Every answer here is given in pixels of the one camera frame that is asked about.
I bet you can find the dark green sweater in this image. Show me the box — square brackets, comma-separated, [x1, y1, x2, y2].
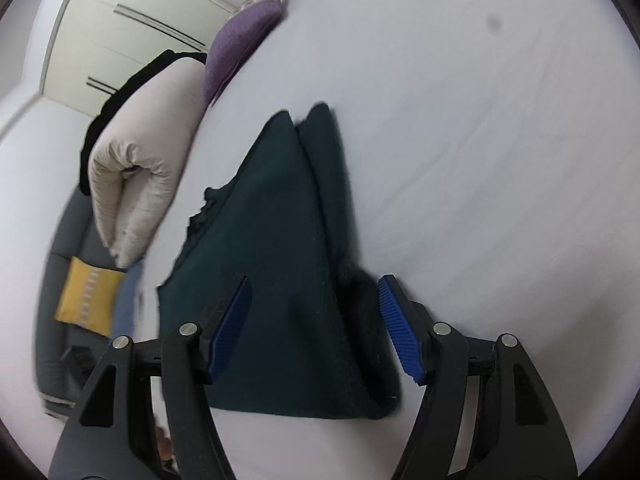
[157, 103, 400, 419]

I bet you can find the yellow embroidered cushion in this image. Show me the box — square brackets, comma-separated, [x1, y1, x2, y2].
[54, 257, 125, 337]

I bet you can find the black garment behind duvet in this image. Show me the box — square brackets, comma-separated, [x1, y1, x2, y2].
[78, 50, 207, 197]

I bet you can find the rolled beige duvet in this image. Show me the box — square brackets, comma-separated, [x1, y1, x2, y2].
[88, 58, 206, 269]

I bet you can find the grey upholstered headboard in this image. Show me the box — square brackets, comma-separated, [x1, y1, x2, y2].
[34, 190, 124, 420]

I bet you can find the blue pillow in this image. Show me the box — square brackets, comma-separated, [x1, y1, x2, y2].
[111, 260, 144, 339]

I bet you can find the person's hand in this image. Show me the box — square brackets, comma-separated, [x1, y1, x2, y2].
[155, 426, 174, 469]

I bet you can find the white bed sheet mattress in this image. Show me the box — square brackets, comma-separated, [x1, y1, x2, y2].
[139, 0, 639, 469]

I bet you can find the purple cushion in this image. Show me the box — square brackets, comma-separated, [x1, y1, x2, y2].
[203, 0, 283, 104]

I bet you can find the white wardrobe with black handles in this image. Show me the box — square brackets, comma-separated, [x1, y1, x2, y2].
[42, 0, 245, 116]

